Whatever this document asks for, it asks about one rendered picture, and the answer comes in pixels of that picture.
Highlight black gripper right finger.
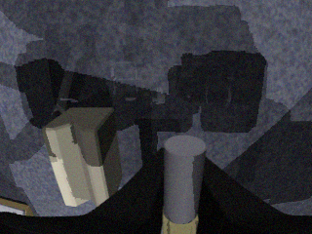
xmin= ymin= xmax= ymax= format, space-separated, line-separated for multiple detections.
xmin=196 ymin=156 xmax=312 ymax=234

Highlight grey cylinder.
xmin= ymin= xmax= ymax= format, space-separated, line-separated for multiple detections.
xmin=163 ymin=136 xmax=207 ymax=234

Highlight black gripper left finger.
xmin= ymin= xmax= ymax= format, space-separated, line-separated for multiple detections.
xmin=0 ymin=148 xmax=164 ymax=234

